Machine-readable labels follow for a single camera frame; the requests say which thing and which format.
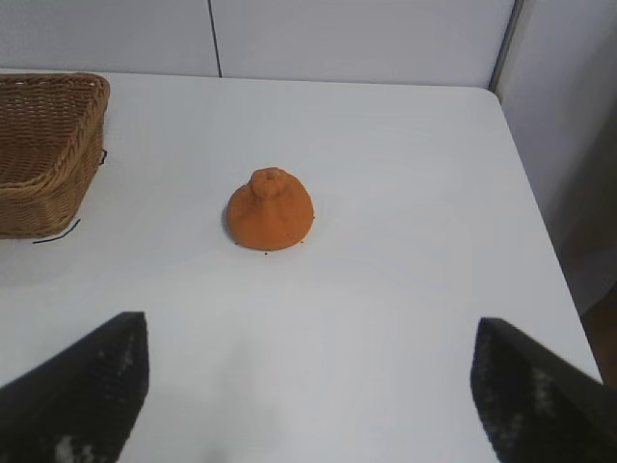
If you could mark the grey partition post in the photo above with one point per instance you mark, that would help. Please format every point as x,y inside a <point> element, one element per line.
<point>503,43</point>

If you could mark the brown woven wicker basket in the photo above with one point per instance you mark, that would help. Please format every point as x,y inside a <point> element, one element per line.
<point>43,144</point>

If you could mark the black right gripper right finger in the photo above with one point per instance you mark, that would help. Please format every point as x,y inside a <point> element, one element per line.
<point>540,400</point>

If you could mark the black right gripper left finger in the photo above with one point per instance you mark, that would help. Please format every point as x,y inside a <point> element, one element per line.
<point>72,395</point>

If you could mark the orange plush toy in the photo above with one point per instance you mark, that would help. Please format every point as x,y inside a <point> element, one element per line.
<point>270,217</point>

